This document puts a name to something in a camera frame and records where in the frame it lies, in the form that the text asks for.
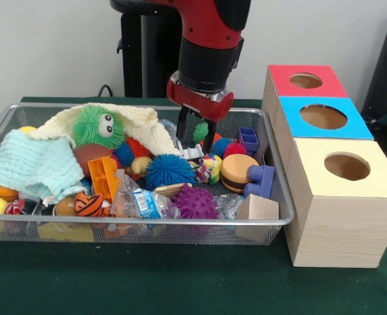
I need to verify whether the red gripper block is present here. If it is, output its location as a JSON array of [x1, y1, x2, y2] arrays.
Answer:
[[166, 80, 235, 154]]

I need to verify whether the yellow multicolour knot toy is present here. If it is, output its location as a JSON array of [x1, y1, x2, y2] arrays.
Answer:
[[195, 152, 223, 184]]

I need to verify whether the cream waffle cloth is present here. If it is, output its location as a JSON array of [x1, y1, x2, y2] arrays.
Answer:
[[35, 102, 181, 157]]

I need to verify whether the shallow clear mesh bin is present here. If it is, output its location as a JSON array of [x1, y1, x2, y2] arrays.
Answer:
[[0, 102, 296, 245]]

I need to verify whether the wooden box with three holes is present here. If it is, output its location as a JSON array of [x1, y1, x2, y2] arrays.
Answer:
[[260, 64, 387, 268]]

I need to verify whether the blue spiky ball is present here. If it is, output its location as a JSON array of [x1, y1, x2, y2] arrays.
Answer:
[[144, 154, 197, 191]]

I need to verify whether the round tan wooden disc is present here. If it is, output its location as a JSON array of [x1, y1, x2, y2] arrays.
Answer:
[[220, 153, 260, 194]]

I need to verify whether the purple spiky ball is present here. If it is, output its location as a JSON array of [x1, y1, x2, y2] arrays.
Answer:
[[171, 182, 220, 220]]

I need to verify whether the purple toy block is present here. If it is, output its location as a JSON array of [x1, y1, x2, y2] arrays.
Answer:
[[244, 165, 275, 199]]

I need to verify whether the crushed clear plastic bottle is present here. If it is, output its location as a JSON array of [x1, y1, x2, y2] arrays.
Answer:
[[110, 173, 180, 220]]

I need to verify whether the plain wooden cube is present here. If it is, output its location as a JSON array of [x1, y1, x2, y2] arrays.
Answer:
[[235, 193, 279, 243]]

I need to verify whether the green fuzzy googly-eyed toy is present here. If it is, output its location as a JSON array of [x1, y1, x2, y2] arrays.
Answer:
[[72, 103, 126, 147]]

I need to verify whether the light blue waffle cloth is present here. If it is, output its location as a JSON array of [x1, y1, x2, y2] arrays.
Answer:
[[0, 129, 85, 206]]

